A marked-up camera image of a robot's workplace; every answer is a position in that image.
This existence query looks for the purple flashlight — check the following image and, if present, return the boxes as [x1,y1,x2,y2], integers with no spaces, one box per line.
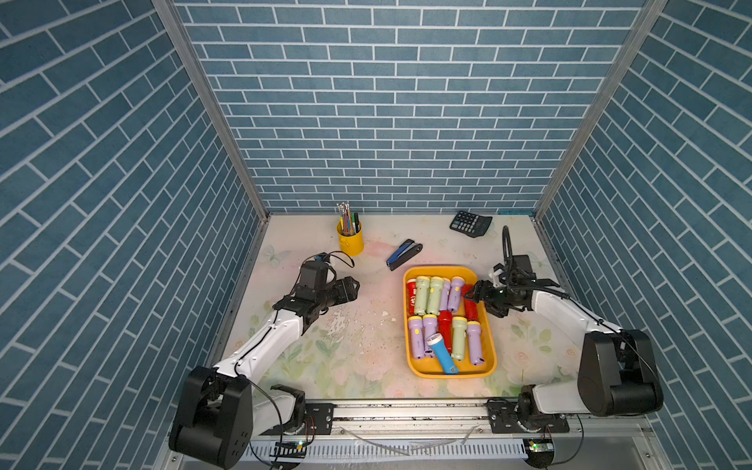
[448,276,465,315]
[467,320,485,366]
[439,278,452,311]
[422,315,438,350]
[407,315,425,360]

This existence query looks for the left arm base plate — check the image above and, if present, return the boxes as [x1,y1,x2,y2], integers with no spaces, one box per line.
[258,403,336,437]

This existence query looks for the yellow pen holder cup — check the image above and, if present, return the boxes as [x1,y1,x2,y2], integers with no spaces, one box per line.
[337,223,364,258]

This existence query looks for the red flashlight with white logo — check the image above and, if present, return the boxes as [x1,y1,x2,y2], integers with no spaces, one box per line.
[405,278,417,317]

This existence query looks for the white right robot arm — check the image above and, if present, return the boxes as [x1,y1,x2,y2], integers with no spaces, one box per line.
[463,255,664,417]

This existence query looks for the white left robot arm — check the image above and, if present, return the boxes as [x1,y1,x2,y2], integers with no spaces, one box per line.
[168,251,360,469]

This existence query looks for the aluminium front rail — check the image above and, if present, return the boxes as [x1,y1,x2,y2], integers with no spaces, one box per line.
[234,398,670,469]

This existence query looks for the yellow plastic storage tray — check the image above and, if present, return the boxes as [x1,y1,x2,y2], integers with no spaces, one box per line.
[403,266,497,379]

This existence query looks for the pens in cup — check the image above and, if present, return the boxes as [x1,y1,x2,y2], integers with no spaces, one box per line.
[337,202,362,237]

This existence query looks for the blue black stapler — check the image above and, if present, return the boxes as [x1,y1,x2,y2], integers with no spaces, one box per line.
[386,239,423,271]

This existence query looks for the green flashlight horizontal top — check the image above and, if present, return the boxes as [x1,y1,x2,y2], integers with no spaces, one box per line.
[452,315,468,362]

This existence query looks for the green flashlight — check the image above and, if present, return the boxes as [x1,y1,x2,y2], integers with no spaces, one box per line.
[426,276,445,315]
[413,276,430,316]

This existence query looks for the black desk calculator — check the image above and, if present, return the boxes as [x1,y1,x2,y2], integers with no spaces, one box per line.
[450,211,493,239]

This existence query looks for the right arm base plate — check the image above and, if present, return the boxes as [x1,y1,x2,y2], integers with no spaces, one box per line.
[486,397,570,434]

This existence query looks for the blue flashlight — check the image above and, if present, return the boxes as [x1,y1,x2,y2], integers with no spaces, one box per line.
[426,333,459,375]

